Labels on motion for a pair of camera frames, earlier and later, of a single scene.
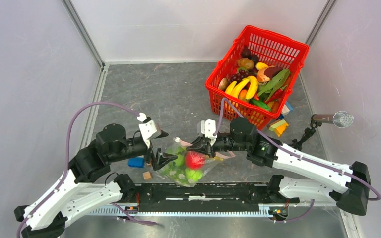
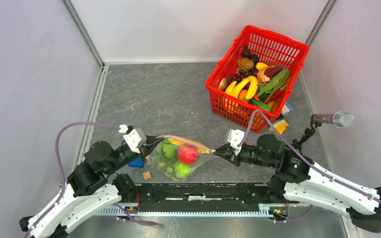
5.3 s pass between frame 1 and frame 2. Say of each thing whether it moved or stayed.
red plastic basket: stayed
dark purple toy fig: stayed
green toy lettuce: moved
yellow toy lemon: stayed
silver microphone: stayed
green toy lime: moved
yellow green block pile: stayed
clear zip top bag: moved
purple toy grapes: stayed
